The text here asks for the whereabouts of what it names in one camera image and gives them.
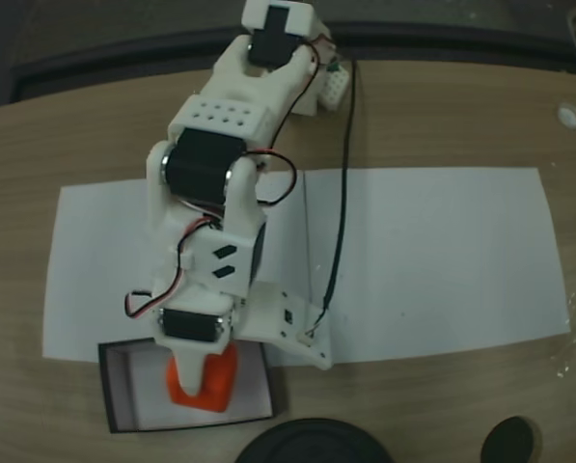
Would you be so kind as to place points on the orange cube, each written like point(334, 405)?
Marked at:
point(215, 386)

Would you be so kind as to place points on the black round object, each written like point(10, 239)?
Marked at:
point(311, 443)

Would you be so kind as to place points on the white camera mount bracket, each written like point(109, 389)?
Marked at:
point(278, 318)

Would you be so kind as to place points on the white paper sheet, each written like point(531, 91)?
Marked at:
point(437, 260)
point(104, 270)

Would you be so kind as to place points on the white perforated controller holder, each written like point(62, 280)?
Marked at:
point(333, 87)

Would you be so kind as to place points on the dark brown open box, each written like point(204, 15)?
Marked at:
point(123, 386)

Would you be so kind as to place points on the small white round cap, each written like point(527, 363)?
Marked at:
point(569, 116)

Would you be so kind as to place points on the black oval object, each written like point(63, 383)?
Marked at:
point(512, 441)

